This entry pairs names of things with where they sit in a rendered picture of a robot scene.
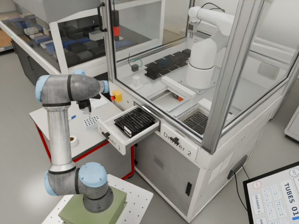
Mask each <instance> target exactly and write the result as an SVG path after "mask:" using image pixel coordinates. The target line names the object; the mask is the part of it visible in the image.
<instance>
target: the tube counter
mask: <svg viewBox="0 0 299 224"><path fill-rule="evenodd" d="M288 209H289V213H290V216H291V219H292V223H293V224H299V205H296V206H292V207H288Z"/></svg>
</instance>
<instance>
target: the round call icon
mask: <svg viewBox="0 0 299 224"><path fill-rule="evenodd" d="M252 185H253V190H257V189H260V188H262V183H261V179H260V180H257V181H254V182H252Z"/></svg>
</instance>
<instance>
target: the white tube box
mask: <svg viewBox="0 0 299 224"><path fill-rule="evenodd" d="M97 119H100V117H99V116H98V115H97V116H94V117H91V119H89V118H88V119H85V120H83V121H82V122H83V125H84V127H85V129H86V130H87V131H88V130H90V129H93V128H96V127H98V126H97Z"/></svg>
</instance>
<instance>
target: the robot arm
mask: <svg viewBox="0 0 299 224"><path fill-rule="evenodd" d="M108 92H109V83H108V81H106V80H101V81H99V80H96V79H95V78H93V77H90V76H86V74H85V71H84V70H83V69H76V70H74V71H73V74H67V75H53V74H50V75H44V76H41V77H40V78H39V79H38V81H37V83H36V89H35V94H36V99H37V101H38V102H40V103H42V107H43V108H44V109H46V111H47V118H48V132H49V142H50V151H51V161H52V164H51V165H50V166H49V168H48V170H47V171H46V173H45V175H44V186H45V189H46V192H47V193H48V194H49V195H51V196H63V195H76V194H84V195H83V204H84V207H85V208H86V209H87V210H88V211H89V212H92V213H100V212H103V211H105V210H107V209H108V208H109V207H110V206H111V204H112V202H113V191H112V189H111V187H110V186H109V185H108V180H107V173H106V171H105V168H104V167H103V166H102V165H101V164H99V163H96V162H89V163H86V164H85V165H83V166H82V167H81V168H76V163H75V162H73V161H72V154H71V142H70V131H69V115H68V108H69V107H70V106H71V101H76V104H78V106H79V109H80V110H81V111H84V112H83V114H89V116H90V114H91V111H92V110H91V103H90V100H89V99H90V98H92V99H99V100H100V98H101V95H100V93H108Z"/></svg>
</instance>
